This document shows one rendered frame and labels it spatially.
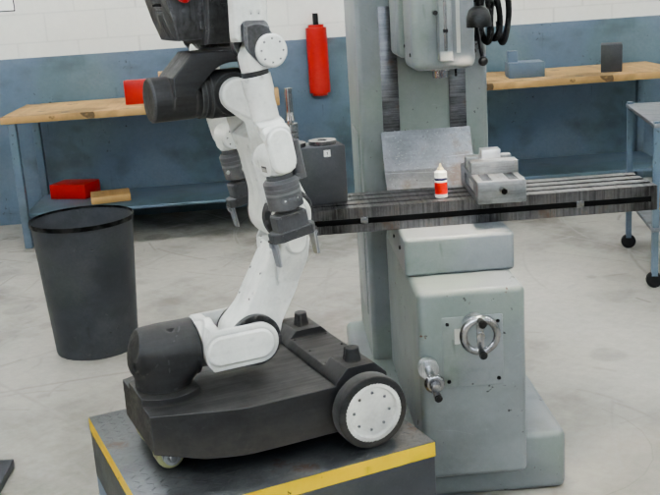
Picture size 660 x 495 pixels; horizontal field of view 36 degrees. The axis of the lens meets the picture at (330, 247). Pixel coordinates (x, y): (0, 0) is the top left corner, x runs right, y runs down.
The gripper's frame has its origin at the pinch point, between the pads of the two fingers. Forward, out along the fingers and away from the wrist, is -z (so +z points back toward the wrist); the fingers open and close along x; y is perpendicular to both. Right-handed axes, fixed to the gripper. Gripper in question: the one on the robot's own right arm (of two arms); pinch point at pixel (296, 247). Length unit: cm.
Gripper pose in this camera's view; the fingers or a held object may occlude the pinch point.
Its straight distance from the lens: 248.7
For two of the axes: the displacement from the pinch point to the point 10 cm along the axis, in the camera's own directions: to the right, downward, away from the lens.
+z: -2.0, -9.4, -2.8
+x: 8.5, -3.1, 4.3
